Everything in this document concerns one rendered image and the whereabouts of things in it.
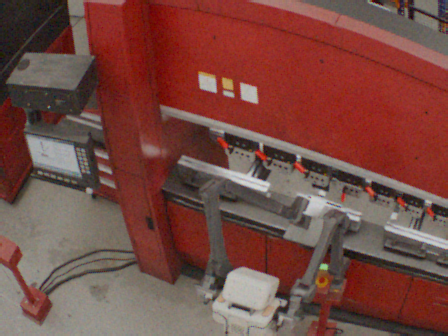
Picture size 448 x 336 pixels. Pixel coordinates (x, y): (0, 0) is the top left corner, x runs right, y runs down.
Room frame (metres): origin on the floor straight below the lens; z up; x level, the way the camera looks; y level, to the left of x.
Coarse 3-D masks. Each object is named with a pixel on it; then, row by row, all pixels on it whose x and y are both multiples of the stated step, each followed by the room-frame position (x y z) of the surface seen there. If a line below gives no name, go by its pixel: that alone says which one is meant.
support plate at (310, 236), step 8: (328, 208) 2.56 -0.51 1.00; (320, 216) 2.52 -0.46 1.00; (312, 224) 2.48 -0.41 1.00; (320, 224) 2.47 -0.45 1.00; (288, 232) 2.45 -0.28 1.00; (296, 232) 2.44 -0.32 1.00; (304, 232) 2.43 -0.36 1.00; (312, 232) 2.43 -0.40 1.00; (320, 232) 2.42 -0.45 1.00; (296, 240) 2.39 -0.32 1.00; (304, 240) 2.38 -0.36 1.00; (312, 240) 2.38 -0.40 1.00
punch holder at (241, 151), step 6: (228, 138) 2.82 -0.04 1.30; (234, 138) 2.81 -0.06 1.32; (240, 138) 2.79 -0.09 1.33; (228, 144) 2.82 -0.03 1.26; (234, 144) 2.81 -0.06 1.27; (240, 144) 2.79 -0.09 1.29; (246, 144) 2.78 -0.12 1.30; (252, 144) 2.76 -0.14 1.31; (258, 144) 2.82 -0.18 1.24; (228, 150) 2.83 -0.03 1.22; (234, 150) 2.81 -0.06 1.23; (240, 150) 2.79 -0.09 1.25; (246, 150) 2.78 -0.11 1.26; (252, 150) 2.76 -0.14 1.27; (234, 156) 2.81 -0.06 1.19; (240, 156) 2.79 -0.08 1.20; (246, 156) 2.78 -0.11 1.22; (252, 156) 2.76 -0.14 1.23
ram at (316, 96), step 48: (192, 48) 2.90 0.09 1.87; (240, 48) 2.77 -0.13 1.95; (288, 48) 2.66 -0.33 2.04; (336, 48) 2.54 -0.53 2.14; (192, 96) 2.91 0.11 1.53; (240, 96) 2.78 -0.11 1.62; (288, 96) 2.66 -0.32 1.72; (336, 96) 2.54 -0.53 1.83; (384, 96) 2.42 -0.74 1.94; (432, 96) 2.28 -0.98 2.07; (336, 144) 2.54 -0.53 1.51; (384, 144) 2.41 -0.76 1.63; (432, 144) 2.27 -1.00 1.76; (432, 192) 2.24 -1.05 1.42
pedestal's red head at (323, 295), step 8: (328, 264) 2.31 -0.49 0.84; (320, 272) 2.30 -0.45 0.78; (328, 280) 2.24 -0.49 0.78; (344, 280) 2.24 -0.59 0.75; (320, 288) 2.19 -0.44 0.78; (328, 288) 2.19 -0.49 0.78; (344, 288) 2.16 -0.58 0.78; (320, 296) 2.17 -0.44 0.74; (328, 296) 2.17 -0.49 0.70; (336, 296) 2.16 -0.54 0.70; (336, 304) 2.13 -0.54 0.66
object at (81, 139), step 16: (32, 128) 2.80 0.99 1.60; (48, 128) 2.79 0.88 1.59; (64, 128) 2.78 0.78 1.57; (80, 144) 2.64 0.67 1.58; (32, 160) 2.79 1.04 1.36; (80, 160) 2.65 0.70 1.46; (96, 160) 2.73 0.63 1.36; (48, 176) 2.75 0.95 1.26; (64, 176) 2.71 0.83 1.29; (96, 176) 2.65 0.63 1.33
